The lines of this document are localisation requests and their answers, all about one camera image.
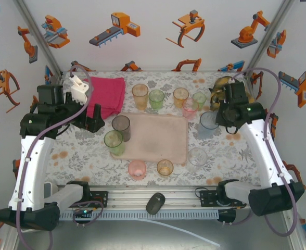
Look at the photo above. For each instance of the pale blue glass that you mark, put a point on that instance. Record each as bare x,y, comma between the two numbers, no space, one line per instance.
207,127

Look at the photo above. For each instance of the large green glass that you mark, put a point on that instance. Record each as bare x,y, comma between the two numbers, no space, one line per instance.
114,143

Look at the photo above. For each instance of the smoky grey glass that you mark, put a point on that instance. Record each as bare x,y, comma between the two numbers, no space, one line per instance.
121,127

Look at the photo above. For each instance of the small green glass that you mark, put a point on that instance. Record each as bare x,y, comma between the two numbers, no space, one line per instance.
200,97
157,101

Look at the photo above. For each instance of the pink glass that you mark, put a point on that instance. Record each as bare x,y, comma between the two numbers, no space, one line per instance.
190,109
137,170

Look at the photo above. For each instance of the short orange glass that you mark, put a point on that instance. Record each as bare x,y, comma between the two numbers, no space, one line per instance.
165,169
180,97

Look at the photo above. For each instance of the tall orange glass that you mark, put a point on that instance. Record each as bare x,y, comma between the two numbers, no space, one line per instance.
140,99

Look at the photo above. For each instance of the clear glass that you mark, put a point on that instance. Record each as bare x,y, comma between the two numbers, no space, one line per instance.
197,160

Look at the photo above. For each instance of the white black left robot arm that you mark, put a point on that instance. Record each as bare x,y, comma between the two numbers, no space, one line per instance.
30,169

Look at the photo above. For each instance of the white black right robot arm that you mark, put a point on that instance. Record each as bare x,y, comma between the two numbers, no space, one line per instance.
262,156

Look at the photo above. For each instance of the beige plastic tray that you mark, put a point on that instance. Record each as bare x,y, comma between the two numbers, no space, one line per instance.
155,138

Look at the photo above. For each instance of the pink folded towel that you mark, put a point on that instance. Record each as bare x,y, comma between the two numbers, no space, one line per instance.
108,93

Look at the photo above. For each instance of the yellow black plaid cloth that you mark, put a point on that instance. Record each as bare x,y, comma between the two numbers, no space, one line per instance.
218,91

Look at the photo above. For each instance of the floral tablecloth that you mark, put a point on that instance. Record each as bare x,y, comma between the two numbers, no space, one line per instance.
168,80

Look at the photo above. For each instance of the dark grey computer mouse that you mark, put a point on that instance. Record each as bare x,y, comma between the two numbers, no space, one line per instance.
155,203

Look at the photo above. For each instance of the thin white tube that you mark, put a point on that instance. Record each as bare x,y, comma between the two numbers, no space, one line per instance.
194,235

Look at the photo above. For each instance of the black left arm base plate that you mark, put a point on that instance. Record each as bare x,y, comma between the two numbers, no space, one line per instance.
98,199

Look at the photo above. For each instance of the aluminium frame post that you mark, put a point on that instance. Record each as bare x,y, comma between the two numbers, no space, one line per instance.
267,36
36,34

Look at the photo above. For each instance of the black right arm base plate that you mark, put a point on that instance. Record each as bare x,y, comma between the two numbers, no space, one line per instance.
207,199

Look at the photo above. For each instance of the aluminium table rail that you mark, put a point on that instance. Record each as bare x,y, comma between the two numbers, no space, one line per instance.
132,200

